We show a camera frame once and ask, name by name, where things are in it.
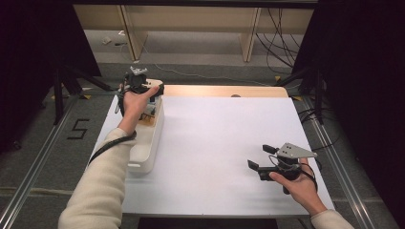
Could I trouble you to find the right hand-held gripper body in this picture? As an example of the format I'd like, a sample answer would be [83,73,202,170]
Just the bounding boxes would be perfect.
[258,142,319,183]

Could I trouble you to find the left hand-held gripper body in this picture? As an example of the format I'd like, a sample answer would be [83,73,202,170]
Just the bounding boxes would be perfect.
[122,65,151,95]

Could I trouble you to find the phone with picture case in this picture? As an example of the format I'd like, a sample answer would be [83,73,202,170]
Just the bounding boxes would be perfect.
[138,78,164,127]

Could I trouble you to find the white plastic storage box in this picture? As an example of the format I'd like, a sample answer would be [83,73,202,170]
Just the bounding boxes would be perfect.
[126,94,166,175]

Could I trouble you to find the person's left hand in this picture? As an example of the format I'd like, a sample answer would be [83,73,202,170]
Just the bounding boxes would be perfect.
[117,83,161,136]

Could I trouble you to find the person's right hand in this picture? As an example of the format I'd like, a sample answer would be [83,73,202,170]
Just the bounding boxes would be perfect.
[268,157,329,218]

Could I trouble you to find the white table cover board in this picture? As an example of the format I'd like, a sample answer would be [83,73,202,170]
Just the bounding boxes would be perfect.
[89,94,336,218]

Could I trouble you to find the beige wooden desk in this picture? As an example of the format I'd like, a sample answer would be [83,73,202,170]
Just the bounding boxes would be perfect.
[73,4,315,63]

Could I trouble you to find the black tripod stand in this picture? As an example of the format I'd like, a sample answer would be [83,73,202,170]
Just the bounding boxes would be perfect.
[272,66,327,126]
[52,64,120,126]

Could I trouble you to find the black curtain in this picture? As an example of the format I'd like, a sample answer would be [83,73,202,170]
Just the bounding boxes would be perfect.
[291,0,405,225]
[0,0,102,155]

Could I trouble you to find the thin white floor cable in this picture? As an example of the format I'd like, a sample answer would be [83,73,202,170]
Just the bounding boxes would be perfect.
[138,33,273,88]

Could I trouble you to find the right hand-held gripper cable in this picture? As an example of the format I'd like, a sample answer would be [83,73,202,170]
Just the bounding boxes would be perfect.
[299,162,319,194]

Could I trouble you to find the hand-held gripper cable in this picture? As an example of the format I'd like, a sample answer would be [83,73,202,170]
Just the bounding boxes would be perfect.
[87,90,139,167]
[299,162,319,194]

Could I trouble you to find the black floor cables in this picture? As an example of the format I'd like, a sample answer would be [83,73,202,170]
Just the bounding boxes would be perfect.
[298,107,342,153]

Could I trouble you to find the aluminium floor rail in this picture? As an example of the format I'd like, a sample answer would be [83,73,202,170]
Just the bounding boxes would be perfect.
[300,96,378,229]
[0,92,84,229]

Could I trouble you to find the left hand-held gripper cable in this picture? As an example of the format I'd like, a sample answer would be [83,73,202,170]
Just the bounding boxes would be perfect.
[87,90,139,167]

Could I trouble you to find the black cable bundle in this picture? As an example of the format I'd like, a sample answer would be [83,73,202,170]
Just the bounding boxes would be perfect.
[255,8,302,76]

